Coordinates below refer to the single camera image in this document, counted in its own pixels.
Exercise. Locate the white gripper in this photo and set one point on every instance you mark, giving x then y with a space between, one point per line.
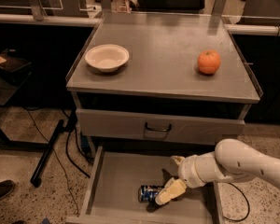
187 171

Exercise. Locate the blue pepsi can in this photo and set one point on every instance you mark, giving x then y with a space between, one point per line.
148 193

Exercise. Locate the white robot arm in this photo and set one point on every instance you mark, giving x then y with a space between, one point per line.
231 161

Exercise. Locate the open grey middle drawer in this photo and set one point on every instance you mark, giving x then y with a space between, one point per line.
118 174

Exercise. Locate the closed grey top drawer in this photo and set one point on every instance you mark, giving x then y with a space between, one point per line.
129 125

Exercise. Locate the grey cabinet with counter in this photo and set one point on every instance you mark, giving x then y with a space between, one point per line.
162 76

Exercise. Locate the orange fruit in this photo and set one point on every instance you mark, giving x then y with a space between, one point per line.
208 62

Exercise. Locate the white bowl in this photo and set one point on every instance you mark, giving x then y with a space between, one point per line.
107 58

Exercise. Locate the black stand leg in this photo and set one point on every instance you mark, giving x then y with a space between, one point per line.
60 128

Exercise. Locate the dark shoe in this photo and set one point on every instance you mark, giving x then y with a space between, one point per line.
6 187

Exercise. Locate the black box on shelf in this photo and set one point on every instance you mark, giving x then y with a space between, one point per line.
13 68

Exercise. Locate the black drawer handle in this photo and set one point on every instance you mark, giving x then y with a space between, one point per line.
158 129

